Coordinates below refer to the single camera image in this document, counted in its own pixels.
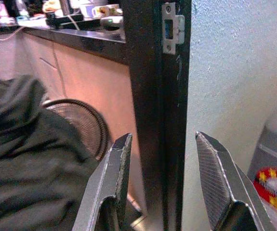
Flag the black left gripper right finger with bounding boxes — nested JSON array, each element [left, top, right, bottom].
[[195, 131, 277, 231]]

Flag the black door frame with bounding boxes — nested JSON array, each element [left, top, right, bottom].
[[122, 0, 193, 231]]

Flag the white mug with print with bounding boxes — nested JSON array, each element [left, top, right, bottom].
[[92, 5, 123, 18]]

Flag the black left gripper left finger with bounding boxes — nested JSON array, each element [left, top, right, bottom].
[[72, 132, 133, 231]]

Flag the pink base cabinet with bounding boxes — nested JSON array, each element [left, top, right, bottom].
[[0, 32, 146, 212]]

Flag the black round electric fan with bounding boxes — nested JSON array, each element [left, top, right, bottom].
[[41, 98, 111, 161]]

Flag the silver door strike plate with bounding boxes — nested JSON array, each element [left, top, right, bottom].
[[161, 2, 185, 54]]

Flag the white cable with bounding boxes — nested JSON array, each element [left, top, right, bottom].
[[0, 14, 81, 41]]

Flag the grey white appliance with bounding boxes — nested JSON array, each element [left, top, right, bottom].
[[246, 96, 277, 231]]

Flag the white blue cup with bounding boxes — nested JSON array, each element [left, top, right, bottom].
[[79, 3, 95, 19]]

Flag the dark grey garment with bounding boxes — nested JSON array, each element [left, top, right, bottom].
[[0, 74, 100, 231]]

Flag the dark kitchen countertop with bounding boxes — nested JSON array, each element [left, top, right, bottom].
[[0, 14, 129, 65]]

